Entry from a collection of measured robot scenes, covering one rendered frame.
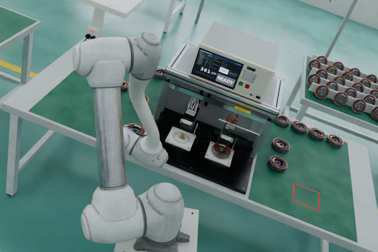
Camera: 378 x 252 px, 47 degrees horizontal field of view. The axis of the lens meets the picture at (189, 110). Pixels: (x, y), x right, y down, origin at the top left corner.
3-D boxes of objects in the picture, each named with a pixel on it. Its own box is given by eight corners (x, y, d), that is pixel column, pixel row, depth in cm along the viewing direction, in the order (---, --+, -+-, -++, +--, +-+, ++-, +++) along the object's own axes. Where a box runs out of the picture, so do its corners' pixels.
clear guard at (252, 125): (256, 149, 224) (260, 141, 221) (213, 133, 225) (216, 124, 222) (263, 117, 251) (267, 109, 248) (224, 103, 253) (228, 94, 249)
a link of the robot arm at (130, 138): (109, 141, 213) (133, 154, 212) (100, 145, 197) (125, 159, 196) (120, 121, 212) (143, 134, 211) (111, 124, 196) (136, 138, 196)
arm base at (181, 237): (187, 260, 174) (189, 251, 171) (132, 250, 173) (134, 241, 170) (190, 225, 189) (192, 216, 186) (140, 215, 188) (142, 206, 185)
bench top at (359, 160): (380, 262, 227) (385, 256, 224) (0, 109, 241) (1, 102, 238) (363, 152, 311) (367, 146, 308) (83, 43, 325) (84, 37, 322)
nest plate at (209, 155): (229, 167, 244) (230, 165, 243) (204, 157, 245) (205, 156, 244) (233, 152, 257) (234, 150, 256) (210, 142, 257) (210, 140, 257)
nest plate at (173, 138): (189, 151, 246) (189, 149, 245) (165, 141, 246) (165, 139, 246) (195, 136, 258) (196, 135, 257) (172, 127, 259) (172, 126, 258)
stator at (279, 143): (277, 140, 283) (279, 135, 281) (291, 150, 278) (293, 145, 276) (268, 144, 276) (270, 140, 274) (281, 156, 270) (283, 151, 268)
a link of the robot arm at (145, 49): (150, 57, 177) (118, 58, 171) (161, 23, 163) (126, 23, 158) (159, 81, 170) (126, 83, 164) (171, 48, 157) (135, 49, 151)
